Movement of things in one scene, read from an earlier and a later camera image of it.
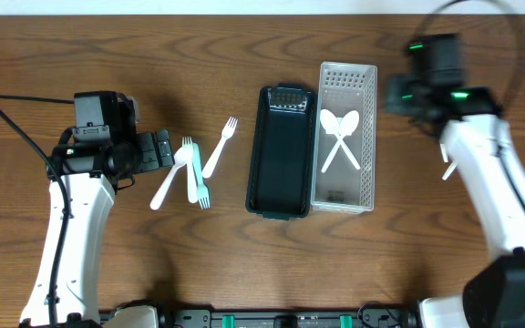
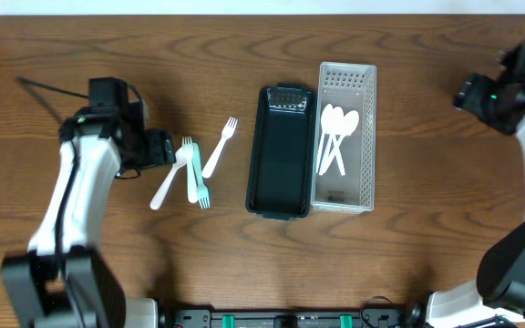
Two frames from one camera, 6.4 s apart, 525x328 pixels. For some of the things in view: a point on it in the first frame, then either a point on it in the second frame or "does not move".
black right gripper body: (410, 95) to (485, 98)
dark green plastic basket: (281, 179) does not move
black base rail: (362, 317) does not move
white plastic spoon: (180, 159) does not move
